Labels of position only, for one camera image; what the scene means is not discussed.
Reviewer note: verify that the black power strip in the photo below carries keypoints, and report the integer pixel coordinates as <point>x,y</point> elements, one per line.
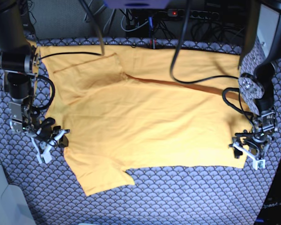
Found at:
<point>203,15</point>

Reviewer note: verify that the white plastic bin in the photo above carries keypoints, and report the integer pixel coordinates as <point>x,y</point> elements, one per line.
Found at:
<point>13,206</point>

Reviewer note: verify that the red black table clamp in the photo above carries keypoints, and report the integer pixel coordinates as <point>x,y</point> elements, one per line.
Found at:
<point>152,44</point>

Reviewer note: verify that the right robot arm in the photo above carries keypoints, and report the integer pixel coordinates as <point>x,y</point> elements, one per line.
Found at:
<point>20,61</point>

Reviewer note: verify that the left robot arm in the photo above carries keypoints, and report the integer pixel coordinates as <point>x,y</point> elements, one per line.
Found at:
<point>254,98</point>

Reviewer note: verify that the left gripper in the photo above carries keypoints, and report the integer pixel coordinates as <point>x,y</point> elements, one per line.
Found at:
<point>258,142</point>

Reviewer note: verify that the yellow T-shirt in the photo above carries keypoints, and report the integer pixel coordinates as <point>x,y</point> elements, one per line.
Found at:
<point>124,111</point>

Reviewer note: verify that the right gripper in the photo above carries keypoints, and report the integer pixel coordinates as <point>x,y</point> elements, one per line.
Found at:
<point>46,132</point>

